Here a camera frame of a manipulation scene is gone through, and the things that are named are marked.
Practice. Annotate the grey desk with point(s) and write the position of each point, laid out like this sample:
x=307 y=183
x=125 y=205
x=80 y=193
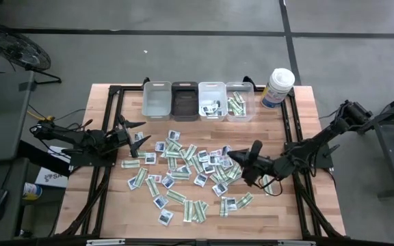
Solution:
x=2 y=112
x=9 y=232

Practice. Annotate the white and blue can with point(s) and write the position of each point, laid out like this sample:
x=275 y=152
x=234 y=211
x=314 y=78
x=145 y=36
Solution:
x=32 y=191

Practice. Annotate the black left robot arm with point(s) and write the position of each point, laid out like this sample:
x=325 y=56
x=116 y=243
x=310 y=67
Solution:
x=74 y=136

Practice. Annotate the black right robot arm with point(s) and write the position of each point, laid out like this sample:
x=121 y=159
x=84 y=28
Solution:
x=320 y=140

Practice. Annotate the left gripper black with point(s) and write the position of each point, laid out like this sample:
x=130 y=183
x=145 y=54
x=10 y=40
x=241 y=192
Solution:
x=120 y=138

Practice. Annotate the dark grey plastic bin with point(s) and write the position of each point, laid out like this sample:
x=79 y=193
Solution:
x=185 y=102

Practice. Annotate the black desk support beam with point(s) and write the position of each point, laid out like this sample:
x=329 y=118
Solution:
x=43 y=159

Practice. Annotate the light grey plastic bin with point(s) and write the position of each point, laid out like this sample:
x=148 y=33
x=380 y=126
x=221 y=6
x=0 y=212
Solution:
x=156 y=102

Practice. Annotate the white printed cardboard box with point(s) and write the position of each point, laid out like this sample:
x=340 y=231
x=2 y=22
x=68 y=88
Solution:
x=51 y=177

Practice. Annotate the disinfecting wipes canister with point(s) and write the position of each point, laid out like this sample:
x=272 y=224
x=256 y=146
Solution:
x=279 y=85

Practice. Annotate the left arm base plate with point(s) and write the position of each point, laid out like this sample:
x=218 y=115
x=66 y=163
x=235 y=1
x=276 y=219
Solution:
x=80 y=160

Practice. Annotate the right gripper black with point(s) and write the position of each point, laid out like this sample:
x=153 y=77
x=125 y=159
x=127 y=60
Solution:
x=274 y=166

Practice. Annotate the black floor fan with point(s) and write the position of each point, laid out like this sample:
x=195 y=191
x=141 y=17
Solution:
x=15 y=48

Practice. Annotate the clear plastic bin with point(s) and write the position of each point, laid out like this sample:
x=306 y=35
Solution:
x=248 y=118

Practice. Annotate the white plastic bin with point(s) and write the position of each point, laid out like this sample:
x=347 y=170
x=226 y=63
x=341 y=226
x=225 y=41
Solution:
x=212 y=90

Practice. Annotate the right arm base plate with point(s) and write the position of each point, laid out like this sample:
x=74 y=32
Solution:
x=323 y=161

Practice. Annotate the grey metal side table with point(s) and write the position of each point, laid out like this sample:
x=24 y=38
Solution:
x=386 y=153

